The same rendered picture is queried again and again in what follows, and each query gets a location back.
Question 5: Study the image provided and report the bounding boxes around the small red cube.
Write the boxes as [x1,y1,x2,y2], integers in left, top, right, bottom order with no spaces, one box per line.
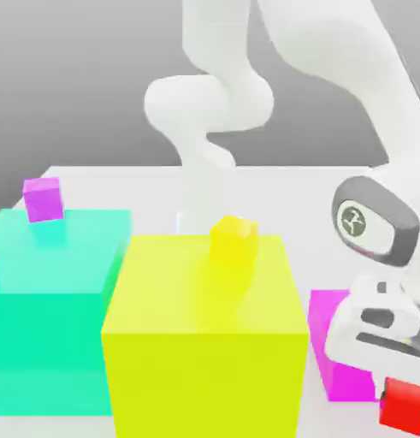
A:
[378,376,420,436]

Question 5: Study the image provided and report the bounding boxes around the small purple cube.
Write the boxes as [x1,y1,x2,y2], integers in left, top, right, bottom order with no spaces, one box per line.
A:
[21,176,65,224]

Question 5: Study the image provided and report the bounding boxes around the large teal box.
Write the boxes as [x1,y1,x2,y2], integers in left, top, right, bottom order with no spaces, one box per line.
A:
[0,208,134,417]

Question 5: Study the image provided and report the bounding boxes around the small yellow cube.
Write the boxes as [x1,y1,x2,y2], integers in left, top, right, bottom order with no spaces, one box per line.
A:
[209,214,259,275]

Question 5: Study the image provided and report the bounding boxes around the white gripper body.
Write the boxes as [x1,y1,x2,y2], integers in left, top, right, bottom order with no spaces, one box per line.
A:
[324,302,420,389]

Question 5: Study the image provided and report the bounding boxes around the large magenta box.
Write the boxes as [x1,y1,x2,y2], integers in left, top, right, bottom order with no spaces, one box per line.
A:
[306,289,381,404]

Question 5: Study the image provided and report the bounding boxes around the large yellow box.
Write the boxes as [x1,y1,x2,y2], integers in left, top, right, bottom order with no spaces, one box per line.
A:
[100,234,311,438]

